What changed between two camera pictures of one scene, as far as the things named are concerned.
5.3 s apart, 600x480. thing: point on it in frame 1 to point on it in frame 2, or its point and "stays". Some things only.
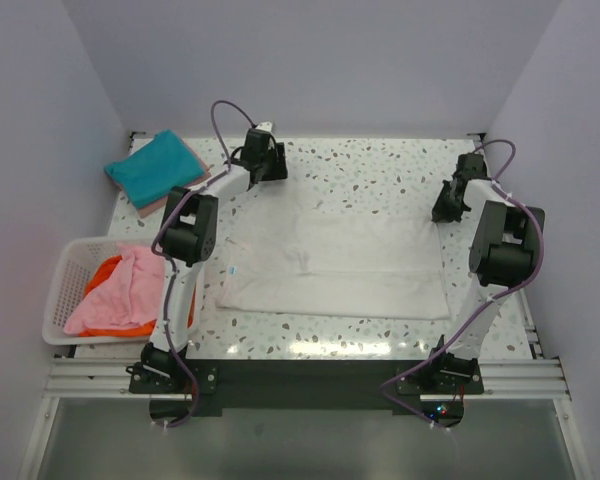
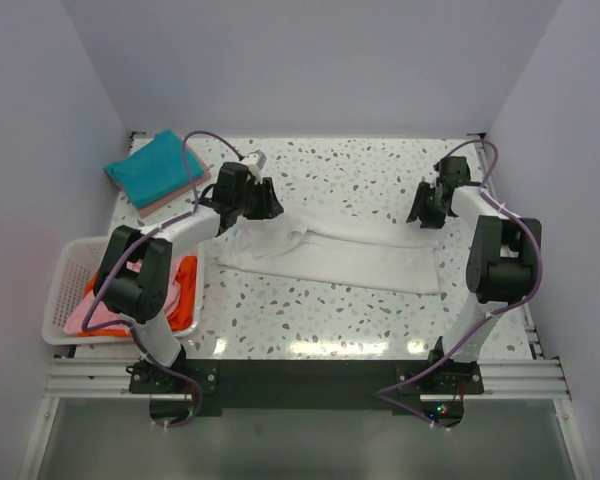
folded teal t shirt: [161, 166] stays
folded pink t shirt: [207, 173] stays
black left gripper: [279, 171] to [269, 206]
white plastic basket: [77, 262] stays
